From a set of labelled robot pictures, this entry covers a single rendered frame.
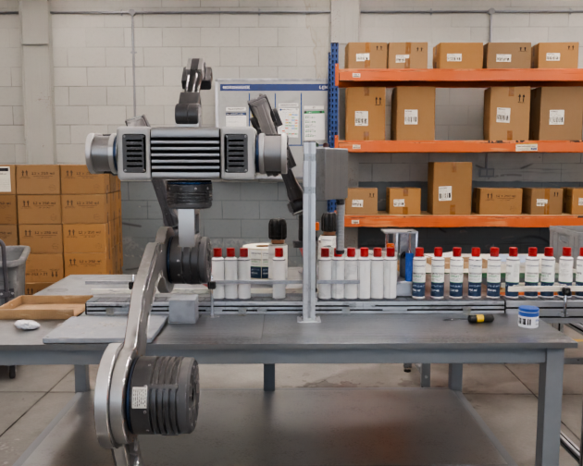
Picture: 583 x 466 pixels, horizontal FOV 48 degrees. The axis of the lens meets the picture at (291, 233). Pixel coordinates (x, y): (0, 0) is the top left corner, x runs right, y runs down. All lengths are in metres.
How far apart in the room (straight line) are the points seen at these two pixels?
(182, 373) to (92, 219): 4.31
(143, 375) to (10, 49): 6.35
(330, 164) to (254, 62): 4.68
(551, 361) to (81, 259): 4.29
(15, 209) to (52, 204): 0.31
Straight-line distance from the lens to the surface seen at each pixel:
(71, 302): 2.88
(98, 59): 7.32
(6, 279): 4.45
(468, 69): 6.34
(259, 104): 2.39
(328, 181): 2.39
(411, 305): 2.62
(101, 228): 5.76
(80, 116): 7.32
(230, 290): 2.59
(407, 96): 6.28
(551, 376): 2.41
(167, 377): 1.52
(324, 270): 2.57
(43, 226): 5.87
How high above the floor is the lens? 1.43
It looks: 6 degrees down
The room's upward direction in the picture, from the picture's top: straight up
